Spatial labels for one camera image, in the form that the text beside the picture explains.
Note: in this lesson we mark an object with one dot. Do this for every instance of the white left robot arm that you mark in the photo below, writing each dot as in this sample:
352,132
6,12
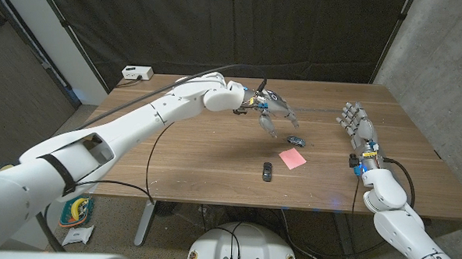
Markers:
138,117

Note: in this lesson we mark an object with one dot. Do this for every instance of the grey tape outline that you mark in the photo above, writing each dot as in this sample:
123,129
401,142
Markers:
321,109

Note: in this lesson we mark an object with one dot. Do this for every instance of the white cabinet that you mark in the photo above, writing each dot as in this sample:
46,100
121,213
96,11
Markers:
25,233

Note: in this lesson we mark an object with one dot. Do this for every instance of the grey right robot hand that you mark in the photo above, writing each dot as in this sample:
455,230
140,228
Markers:
364,129

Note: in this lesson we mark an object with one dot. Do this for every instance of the white plastic packet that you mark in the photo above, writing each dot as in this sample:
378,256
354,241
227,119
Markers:
78,235

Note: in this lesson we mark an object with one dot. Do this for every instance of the teal tray with banana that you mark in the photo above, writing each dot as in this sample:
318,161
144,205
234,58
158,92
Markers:
76,211

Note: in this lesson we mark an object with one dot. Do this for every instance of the pink sticky note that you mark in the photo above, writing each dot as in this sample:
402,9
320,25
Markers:
292,158

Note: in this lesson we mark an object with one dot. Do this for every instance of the blue silver toy car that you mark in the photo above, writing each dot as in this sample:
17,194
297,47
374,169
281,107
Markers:
296,141

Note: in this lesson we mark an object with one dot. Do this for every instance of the black toy car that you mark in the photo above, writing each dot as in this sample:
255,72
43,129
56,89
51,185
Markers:
267,172

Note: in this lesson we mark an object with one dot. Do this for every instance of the black floor fan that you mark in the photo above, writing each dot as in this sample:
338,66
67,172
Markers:
166,208

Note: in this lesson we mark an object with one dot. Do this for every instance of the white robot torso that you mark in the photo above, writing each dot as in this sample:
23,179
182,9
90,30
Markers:
249,247

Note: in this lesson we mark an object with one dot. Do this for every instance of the grey table leg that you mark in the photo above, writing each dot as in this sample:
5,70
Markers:
345,240
145,223

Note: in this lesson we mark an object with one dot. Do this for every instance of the black backdrop curtain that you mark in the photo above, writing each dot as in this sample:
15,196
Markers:
239,28

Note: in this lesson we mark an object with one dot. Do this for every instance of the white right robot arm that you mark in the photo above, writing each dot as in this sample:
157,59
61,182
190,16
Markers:
398,226

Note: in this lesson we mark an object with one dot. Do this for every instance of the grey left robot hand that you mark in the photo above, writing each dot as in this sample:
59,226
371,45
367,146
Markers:
273,104

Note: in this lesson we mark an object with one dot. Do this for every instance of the white power box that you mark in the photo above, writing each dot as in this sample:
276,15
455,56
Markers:
137,72

